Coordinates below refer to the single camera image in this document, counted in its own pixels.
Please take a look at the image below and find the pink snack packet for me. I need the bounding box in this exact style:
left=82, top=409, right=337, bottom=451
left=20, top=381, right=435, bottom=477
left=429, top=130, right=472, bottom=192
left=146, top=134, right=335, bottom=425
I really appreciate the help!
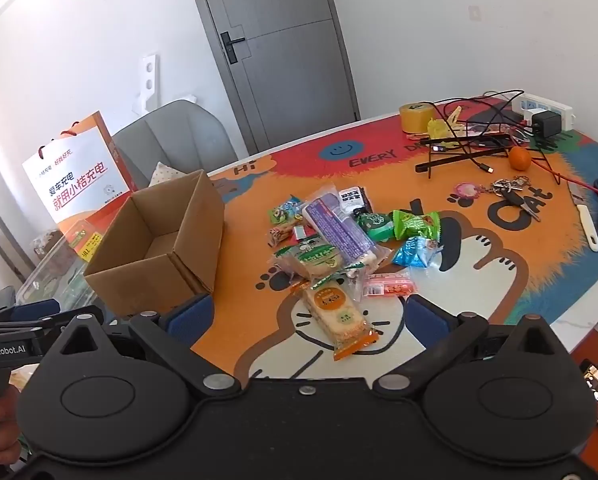
left=362, top=272, right=418, bottom=298

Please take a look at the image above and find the orange label biscuit packet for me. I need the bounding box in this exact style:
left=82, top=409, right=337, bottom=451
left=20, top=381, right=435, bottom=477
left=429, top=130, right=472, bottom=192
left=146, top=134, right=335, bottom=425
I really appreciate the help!
left=289, top=279, right=383, bottom=362

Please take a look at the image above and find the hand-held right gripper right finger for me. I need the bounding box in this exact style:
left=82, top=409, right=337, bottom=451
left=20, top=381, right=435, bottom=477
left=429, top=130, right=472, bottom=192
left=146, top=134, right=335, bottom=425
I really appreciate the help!
left=371, top=294, right=574, bottom=404

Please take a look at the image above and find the person's left hand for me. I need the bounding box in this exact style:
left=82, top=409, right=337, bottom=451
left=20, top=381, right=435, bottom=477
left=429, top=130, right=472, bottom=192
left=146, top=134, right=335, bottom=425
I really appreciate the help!
left=0, top=388, right=25, bottom=467

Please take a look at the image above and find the black metal stand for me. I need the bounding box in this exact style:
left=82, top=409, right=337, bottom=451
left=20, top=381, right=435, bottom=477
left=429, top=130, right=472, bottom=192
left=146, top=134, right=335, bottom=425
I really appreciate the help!
left=414, top=132, right=513, bottom=179

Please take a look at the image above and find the black door handle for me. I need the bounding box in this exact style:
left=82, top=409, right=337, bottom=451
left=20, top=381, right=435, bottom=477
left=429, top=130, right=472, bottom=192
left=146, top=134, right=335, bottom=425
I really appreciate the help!
left=220, top=31, right=246, bottom=65

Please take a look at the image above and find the green label biscuit packet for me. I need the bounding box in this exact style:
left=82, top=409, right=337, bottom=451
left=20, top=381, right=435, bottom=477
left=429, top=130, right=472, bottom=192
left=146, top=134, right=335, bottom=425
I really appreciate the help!
left=271, top=241, right=366, bottom=282

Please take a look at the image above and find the white power strip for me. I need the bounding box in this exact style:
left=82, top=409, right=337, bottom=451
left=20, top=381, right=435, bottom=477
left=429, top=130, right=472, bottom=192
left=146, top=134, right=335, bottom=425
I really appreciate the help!
left=511, top=92, right=578, bottom=129

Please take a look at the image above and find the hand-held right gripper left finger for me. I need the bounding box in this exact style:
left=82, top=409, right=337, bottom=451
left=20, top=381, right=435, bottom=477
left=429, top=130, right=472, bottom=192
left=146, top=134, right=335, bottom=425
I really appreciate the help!
left=46, top=293, right=243, bottom=402

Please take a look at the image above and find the blue snack packet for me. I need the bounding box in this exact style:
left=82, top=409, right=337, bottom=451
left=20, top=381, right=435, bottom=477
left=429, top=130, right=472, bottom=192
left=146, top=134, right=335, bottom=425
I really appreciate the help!
left=391, top=236, right=443, bottom=269

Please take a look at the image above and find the key bunch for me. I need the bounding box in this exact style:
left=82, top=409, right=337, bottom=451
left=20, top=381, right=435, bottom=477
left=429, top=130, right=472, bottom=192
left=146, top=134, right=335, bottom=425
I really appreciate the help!
left=488, top=175, right=542, bottom=224

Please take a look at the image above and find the black charger adapter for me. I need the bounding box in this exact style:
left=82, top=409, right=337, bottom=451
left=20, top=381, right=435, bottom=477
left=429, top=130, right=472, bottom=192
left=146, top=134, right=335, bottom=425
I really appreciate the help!
left=531, top=109, right=562, bottom=139

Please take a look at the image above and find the orange tangerine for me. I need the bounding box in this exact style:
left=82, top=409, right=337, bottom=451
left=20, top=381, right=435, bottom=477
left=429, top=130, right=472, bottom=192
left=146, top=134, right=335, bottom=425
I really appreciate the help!
left=508, top=146, right=532, bottom=170

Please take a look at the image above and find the dark green snack packet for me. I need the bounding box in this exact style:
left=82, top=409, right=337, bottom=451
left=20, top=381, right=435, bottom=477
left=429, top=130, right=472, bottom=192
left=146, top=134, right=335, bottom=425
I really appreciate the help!
left=353, top=209, right=396, bottom=241

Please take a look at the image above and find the black white rice cake packet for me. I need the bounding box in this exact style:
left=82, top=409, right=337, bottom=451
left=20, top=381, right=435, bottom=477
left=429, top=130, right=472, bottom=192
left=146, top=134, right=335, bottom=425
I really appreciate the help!
left=339, top=185, right=373, bottom=211

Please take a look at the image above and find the yellow tape roll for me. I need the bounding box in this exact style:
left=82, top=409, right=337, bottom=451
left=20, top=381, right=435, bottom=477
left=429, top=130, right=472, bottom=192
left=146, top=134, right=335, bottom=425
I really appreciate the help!
left=398, top=101, right=435, bottom=134

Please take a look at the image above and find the white handle knife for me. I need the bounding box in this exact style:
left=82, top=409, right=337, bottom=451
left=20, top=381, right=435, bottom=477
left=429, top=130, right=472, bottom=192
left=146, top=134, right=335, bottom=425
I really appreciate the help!
left=566, top=179, right=598, bottom=252

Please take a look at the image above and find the green jujube snack packet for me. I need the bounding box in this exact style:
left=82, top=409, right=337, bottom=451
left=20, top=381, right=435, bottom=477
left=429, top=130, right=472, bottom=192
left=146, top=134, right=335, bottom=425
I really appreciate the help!
left=389, top=209, right=443, bottom=242

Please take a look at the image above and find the green blue candy packet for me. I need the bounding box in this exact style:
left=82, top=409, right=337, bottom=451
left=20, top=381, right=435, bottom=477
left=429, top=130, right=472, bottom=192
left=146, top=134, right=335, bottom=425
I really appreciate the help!
left=270, top=196, right=306, bottom=226

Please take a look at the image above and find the red cable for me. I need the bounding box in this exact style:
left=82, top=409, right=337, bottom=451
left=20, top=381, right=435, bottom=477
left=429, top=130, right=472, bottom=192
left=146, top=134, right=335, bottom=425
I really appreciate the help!
left=526, top=142, right=598, bottom=194

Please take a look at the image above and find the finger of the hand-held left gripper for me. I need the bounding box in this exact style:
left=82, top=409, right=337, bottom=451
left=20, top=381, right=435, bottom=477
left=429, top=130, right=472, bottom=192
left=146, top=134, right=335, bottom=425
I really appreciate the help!
left=0, top=298, right=62, bottom=323
left=0, top=305, right=106, bottom=332

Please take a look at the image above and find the grey chair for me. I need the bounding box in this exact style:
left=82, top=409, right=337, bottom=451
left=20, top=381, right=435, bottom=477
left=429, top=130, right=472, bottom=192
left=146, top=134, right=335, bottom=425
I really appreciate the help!
left=111, top=99, right=240, bottom=192

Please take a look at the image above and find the yellow plastic clip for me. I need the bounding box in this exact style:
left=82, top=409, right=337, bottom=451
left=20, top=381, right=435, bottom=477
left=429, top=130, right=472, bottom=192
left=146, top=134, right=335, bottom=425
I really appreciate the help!
left=426, top=105, right=468, bottom=139

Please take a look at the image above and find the purple long snack packet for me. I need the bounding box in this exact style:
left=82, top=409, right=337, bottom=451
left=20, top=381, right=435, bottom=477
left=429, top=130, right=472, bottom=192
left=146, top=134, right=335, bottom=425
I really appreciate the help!
left=302, top=186, right=381, bottom=272

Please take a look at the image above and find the dotted cushion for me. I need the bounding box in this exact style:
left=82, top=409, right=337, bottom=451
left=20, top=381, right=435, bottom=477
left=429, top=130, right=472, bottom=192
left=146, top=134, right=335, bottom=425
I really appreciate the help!
left=148, top=161, right=190, bottom=187

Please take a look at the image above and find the black flat device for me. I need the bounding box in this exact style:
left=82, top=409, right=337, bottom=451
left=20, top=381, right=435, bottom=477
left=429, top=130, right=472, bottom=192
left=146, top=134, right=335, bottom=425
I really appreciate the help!
left=466, top=100, right=523, bottom=130

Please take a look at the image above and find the brown cardboard box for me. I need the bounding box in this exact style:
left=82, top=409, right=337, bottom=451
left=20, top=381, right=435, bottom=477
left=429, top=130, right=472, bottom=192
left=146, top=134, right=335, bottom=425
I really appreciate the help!
left=82, top=169, right=226, bottom=319

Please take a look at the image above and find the orange white paper bag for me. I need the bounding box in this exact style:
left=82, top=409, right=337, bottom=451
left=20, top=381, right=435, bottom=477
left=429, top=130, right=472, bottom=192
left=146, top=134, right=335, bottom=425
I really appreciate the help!
left=21, top=110, right=136, bottom=242

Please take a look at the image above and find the black cable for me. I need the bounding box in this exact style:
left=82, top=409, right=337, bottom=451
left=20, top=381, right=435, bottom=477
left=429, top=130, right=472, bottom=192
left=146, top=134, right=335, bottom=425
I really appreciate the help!
left=429, top=89, right=534, bottom=176

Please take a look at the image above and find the clear plastic storage box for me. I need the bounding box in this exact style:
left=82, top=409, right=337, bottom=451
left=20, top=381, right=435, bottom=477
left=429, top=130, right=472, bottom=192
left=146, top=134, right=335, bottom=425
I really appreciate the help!
left=14, top=229, right=111, bottom=312

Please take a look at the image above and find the white foam packing piece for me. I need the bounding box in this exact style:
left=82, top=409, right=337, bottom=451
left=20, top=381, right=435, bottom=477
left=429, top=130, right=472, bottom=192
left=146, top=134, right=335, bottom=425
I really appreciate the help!
left=131, top=52, right=198, bottom=116

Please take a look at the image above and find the grey door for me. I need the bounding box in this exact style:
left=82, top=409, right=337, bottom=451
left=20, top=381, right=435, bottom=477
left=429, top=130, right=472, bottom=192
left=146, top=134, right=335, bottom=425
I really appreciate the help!
left=183, top=0, right=360, bottom=157

